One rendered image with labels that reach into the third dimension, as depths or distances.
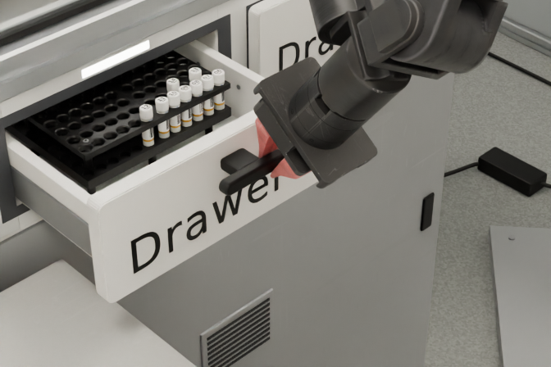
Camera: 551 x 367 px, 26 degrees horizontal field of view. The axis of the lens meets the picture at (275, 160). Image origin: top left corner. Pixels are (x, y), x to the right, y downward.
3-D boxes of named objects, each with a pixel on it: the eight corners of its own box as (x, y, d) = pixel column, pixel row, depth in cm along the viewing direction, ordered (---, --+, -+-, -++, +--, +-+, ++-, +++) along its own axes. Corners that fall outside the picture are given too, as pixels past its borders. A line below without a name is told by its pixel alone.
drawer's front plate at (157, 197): (339, 169, 119) (343, 75, 113) (108, 306, 103) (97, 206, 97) (327, 161, 120) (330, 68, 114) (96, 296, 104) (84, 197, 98)
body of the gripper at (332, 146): (303, 65, 103) (342, 22, 97) (370, 161, 102) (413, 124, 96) (248, 92, 99) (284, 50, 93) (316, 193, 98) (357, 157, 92)
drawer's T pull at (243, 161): (289, 163, 107) (289, 151, 106) (226, 199, 102) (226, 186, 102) (261, 147, 109) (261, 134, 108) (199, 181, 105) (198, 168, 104)
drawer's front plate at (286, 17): (433, 11, 145) (440, -71, 139) (259, 102, 129) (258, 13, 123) (421, 6, 147) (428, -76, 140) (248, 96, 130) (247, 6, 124)
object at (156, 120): (230, 88, 117) (230, 83, 117) (85, 160, 108) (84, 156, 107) (218, 80, 119) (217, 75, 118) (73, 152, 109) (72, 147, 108)
